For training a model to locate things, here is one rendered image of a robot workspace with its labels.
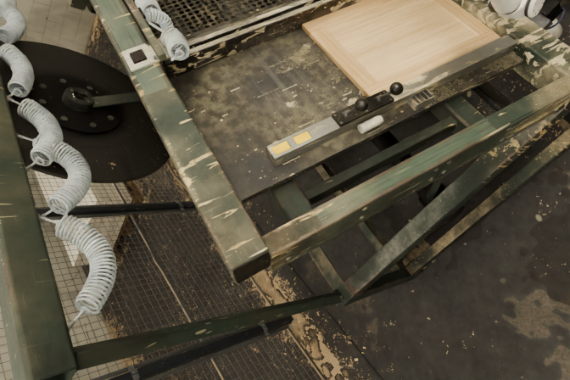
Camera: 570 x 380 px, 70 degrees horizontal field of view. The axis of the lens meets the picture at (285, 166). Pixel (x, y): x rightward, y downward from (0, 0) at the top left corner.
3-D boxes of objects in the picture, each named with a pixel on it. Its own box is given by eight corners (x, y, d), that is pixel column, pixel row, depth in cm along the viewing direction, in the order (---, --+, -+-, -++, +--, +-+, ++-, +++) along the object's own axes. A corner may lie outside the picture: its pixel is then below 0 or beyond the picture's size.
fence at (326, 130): (512, 51, 143) (517, 42, 140) (275, 166, 118) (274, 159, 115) (501, 43, 146) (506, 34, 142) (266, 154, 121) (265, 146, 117)
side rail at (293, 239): (562, 109, 136) (582, 86, 127) (272, 272, 107) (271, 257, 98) (548, 97, 139) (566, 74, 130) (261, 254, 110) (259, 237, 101)
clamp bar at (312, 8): (423, -16, 166) (441, -78, 146) (141, 94, 134) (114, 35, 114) (407, -28, 171) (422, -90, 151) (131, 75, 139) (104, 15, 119)
